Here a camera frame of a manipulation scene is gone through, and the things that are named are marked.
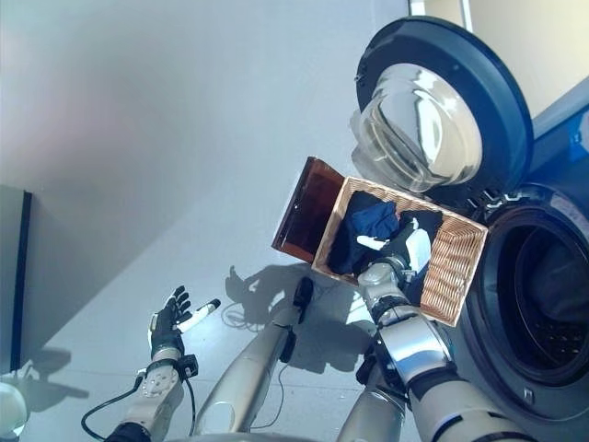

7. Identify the round glass washer door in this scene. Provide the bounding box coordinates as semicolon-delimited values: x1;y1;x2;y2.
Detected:
352;16;536;195

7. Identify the black rolled garment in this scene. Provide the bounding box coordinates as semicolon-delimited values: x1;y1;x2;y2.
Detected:
395;209;445;306
328;192;370;278

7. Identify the silver right robot leg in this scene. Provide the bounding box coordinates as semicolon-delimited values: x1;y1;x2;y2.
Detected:
338;349;411;442

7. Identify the brown glossy stool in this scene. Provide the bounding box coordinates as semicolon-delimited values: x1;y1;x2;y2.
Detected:
271;156;345;267

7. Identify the silver left robot leg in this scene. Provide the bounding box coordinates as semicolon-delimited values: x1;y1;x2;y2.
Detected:
192;317;301;438

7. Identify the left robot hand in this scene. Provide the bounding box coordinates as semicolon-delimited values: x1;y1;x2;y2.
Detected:
147;285;223;362

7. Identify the silver robot leg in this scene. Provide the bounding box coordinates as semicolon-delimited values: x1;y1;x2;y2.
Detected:
338;349;411;442
192;317;301;438

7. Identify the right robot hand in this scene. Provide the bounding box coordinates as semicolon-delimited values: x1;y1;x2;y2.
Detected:
356;218;433;276

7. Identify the dark front-load washing machine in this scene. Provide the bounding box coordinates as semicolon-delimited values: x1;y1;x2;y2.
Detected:
455;82;589;430

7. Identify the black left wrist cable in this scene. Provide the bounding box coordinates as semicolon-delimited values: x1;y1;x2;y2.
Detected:
81;372;198;439

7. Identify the thin white floor cable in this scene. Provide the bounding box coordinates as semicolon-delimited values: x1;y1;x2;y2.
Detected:
220;301;264;333

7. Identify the wicker laundry basket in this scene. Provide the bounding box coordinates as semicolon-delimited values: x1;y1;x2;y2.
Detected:
311;176;490;329

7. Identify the black left robot foot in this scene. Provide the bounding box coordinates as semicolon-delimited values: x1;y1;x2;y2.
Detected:
294;277;316;324

